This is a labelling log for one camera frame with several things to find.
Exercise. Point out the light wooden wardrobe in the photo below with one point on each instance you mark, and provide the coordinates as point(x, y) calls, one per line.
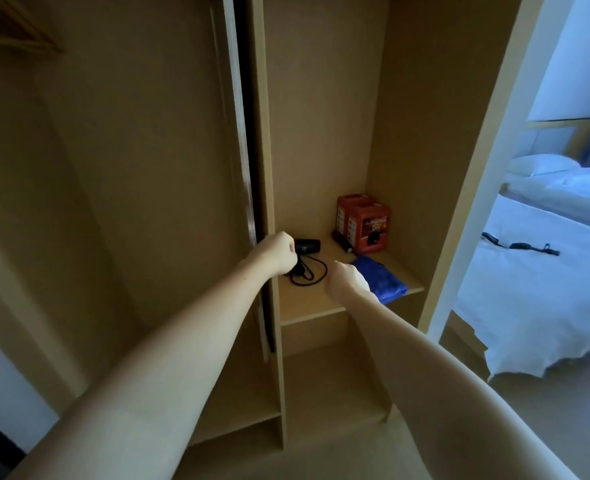
point(150, 144)

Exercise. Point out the tall mirror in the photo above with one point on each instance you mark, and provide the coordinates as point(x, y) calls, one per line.
point(242, 119)

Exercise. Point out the blue microfibre cloth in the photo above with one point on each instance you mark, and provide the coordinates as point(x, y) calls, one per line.
point(382, 282)

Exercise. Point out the person's right forearm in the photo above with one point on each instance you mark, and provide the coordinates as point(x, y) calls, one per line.
point(450, 394)

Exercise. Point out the person's left hand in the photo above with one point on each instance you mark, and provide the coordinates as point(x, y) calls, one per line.
point(275, 254)

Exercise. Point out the wooden clothes hanger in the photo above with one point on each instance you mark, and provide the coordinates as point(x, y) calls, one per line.
point(25, 37)

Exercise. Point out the white bed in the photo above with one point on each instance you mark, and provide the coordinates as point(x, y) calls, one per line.
point(539, 294)
point(569, 194)

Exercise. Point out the person's right hand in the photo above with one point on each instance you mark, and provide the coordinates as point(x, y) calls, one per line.
point(347, 282)

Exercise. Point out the person's left forearm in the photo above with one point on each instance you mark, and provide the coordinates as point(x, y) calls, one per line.
point(150, 389)

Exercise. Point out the white pillow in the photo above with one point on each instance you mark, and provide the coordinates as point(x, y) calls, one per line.
point(542, 163)

